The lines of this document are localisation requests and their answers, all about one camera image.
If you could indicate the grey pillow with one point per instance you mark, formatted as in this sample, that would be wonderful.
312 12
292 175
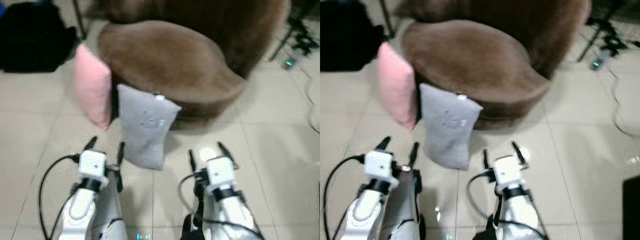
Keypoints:
447 130
145 130

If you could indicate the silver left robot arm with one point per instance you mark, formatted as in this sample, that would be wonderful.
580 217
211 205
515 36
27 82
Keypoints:
85 210
367 212

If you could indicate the pink pillow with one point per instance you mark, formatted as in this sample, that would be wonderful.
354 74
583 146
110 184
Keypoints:
92 85
396 85

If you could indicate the brown round plush sofa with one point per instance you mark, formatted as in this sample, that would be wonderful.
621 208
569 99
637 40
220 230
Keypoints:
470 60
165 60

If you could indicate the black bag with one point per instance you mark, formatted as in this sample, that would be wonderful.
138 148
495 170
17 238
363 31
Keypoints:
32 37
347 37

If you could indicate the grey power strip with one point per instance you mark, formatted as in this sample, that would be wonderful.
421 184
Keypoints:
599 59
291 60

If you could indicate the dark flat object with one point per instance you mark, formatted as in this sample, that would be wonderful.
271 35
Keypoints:
632 210

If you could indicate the blue chair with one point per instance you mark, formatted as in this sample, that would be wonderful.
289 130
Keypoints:
4 7

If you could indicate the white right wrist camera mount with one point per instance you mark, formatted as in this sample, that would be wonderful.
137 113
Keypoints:
508 172
220 172

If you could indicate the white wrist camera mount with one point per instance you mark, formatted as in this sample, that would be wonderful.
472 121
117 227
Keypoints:
92 164
378 165
220 172
508 172

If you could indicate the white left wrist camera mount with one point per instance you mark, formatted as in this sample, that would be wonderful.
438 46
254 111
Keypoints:
378 165
92 164

